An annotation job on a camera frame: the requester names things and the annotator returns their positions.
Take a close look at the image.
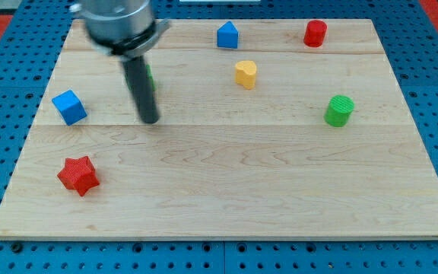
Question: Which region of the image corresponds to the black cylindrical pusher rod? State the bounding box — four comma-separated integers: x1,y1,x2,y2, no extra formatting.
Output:
122,56,160,124

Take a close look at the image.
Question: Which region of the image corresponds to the green star block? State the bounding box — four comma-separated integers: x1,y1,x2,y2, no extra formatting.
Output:
145,64,156,91

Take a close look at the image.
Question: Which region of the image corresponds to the red star block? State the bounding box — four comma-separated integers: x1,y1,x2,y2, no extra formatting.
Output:
57,156,100,196

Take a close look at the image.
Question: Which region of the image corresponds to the blue cube block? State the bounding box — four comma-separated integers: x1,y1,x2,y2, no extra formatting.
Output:
52,90,87,126

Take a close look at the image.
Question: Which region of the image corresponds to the blue house-shaped block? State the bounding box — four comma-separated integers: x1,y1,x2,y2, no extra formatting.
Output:
216,21,239,49

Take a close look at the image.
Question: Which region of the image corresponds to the yellow heart block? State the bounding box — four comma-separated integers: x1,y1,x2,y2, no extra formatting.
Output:
234,60,257,90

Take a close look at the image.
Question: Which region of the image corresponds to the light wooden board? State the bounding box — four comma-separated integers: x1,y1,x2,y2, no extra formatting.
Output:
0,19,438,241

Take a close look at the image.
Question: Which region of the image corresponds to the red cylinder block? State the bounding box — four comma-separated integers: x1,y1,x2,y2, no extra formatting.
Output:
303,20,328,47

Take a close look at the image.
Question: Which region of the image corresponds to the green cylinder block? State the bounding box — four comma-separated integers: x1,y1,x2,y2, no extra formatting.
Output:
324,95,355,127

